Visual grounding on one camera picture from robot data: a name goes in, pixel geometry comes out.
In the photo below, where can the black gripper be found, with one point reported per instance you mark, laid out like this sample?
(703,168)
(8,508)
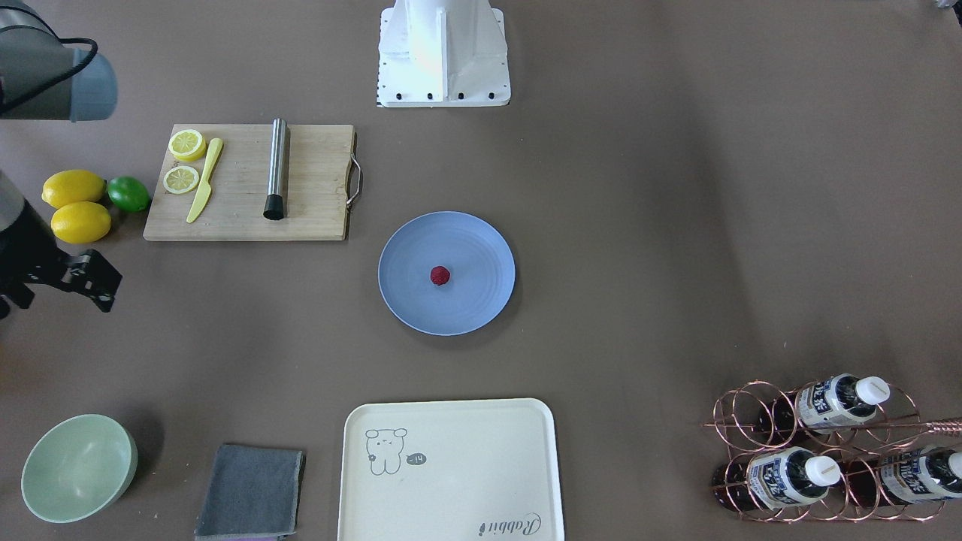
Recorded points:
(28,242)

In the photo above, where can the red strawberry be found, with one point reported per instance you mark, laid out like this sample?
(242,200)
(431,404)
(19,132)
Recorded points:
(439,275)

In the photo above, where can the blue plate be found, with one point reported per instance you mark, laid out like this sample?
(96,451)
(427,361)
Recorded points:
(481,263)

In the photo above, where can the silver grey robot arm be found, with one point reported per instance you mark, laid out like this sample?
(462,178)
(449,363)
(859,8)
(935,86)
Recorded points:
(45,76)

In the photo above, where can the yellow lemon lower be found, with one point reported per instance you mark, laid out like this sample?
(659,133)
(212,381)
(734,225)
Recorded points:
(81,222)

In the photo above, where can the yellow lemon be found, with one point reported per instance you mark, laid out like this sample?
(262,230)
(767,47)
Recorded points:
(72,186)
(81,222)

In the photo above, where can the yellow lemon upper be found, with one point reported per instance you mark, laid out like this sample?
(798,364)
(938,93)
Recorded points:
(72,186)

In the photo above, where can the green lime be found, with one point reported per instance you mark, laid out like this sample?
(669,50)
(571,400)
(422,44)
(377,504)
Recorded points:
(128,194)

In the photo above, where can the lemon slice lower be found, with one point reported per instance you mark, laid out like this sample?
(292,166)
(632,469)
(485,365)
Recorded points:
(180,180)

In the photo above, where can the green bowl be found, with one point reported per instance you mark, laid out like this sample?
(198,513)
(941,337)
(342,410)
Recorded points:
(78,468)

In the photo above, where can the lemon half upper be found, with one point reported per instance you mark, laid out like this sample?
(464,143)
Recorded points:
(187,145)

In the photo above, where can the yellow plastic knife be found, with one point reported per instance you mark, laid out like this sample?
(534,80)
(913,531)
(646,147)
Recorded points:
(204,188)

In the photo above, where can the steel muddler black tip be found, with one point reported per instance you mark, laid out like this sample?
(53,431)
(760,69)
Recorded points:
(275,206)

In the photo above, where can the grey folded cloth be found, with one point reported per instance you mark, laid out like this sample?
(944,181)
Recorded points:
(253,494)

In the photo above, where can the wooden cutting board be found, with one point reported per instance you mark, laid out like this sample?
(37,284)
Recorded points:
(316,191)

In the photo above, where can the cream rabbit tray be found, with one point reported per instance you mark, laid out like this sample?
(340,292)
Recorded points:
(451,470)

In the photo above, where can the dark drink bottle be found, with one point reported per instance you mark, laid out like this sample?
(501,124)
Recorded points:
(791,477)
(924,475)
(842,401)

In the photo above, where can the dark drink bottle top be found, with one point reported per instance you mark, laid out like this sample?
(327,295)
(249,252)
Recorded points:
(842,401)

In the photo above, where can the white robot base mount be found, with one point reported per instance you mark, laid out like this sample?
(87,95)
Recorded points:
(443,54)

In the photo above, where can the copper wire bottle rack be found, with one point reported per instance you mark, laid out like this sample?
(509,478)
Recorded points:
(898,428)

